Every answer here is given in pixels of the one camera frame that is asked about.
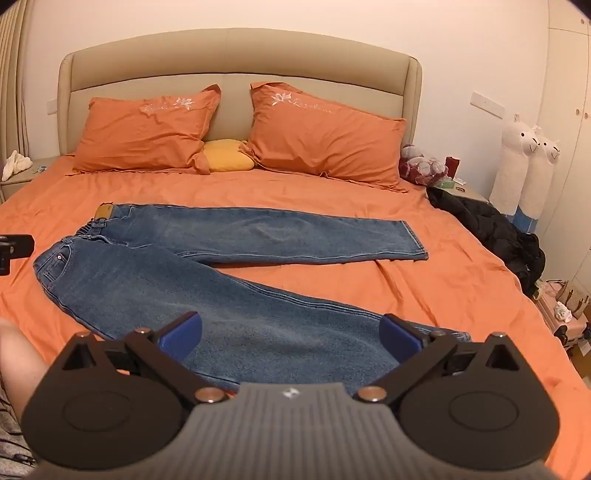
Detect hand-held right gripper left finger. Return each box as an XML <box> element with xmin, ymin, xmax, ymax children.
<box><xmin>61</xmin><ymin>311</ymin><xmax>229</xmax><ymax>404</ymax></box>

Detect black jacket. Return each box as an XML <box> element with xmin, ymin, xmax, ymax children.
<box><xmin>426</xmin><ymin>185</ymin><xmax>547</xmax><ymax>296</ymax></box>

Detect white alpaca plush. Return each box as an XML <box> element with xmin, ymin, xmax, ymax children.
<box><xmin>488</xmin><ymin>114</ymin><xmax>541</xmax><ymax>217</ymax></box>
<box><xmin>522</xmin><ymin>134</ymin><xmax>562</xmax><ymax>222</ymax></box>

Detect white wall switch plate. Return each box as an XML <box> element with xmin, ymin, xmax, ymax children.
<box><xmin>470</xmin><ymin>91</ymin><xmax>502</xmax><ymax>116</ymax></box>

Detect beige padded headboard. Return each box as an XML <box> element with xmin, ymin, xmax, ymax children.
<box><xmin>58</xmin><ymin>28</ymin><xmax>424</xmax><ymax>163</ymax></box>

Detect beige curtain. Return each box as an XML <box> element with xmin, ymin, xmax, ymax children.
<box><xmin>0</xmin><ymin>0</ymin><xmax>34</xmax><ymax>168</ymax></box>

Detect small yellow pillow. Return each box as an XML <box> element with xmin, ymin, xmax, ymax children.
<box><xmin>203</xmin><ymin>138</ymin><xmax>256</xmax><ymax>174</ymax></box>

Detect crumpled white cloth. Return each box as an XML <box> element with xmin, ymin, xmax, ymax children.
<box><xmin>1</xmin><ymin>150</ymin><xmax>33</xmax><ymax>182</ymax></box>

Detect blue denim pants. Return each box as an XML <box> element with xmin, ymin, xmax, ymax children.
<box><xmin>32</xmin><ymin>203</ymin><xmax>472</xmax><ymax>394</ymax></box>

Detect orange bed sheet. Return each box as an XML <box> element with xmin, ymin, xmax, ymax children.
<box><xmin>0</xmin><ymin>154</ymin><xmax>591</xmax><ymax>480</ymax></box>

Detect orange pillow with flower print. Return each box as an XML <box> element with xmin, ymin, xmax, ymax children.
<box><xmin>240</xmin><ymin>82</ymin><xmax>410</xmax><ymax>193</ymax></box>
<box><xmin>69</xmin><ymin>84</ymin><xmax>222</xmax><ymax>176</ymax></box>

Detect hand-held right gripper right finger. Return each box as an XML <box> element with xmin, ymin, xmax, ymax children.
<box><xmin>355</xmin><ymin>314</ymin><xmax>522</xmax><ymax>404</ymax></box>

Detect red and white plush toy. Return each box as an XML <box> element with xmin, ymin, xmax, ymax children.
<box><xmin>399</xmin><ymin>144</ymin><xmax>451</xmax><ymax>186</ymax></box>

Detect person's bare leg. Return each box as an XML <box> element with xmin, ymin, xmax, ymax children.
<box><xmin>0</xmin><ymin>318</ymin><xmax>51</xmax><ymax>416</ymax></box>

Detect pink suitcase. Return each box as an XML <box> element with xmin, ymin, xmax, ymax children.
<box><xmin>538</xmin><ymin>281</ymin><xmax>591</xmax><ymax>346</ymax></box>

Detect beige handbag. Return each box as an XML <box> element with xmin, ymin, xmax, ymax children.
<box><xmin>554</xmin><ymin>281</ymin><xmax>590</xmax><ymax>320</ymax></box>

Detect striped grey cloth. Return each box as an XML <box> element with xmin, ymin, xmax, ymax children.
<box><xmin>0</xmin><ymin>383</ymin><xmax>38</xmax><ymax>468</ymax></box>

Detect cream wardrobe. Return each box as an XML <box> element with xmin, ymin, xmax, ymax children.
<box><xmin>538</xmin><ymin>0</ymin><xmax>591</xmax><ymax>296</ymax></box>

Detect beige nightstand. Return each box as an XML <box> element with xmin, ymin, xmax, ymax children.
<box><xmin>0</xmin><ymin>156</ymin><xmax>62</xmax><ymax>204</ymax></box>
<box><xmin>429</xmin><ymin>178</ymin><xmax>491</xmax><ymax>205</ymax></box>

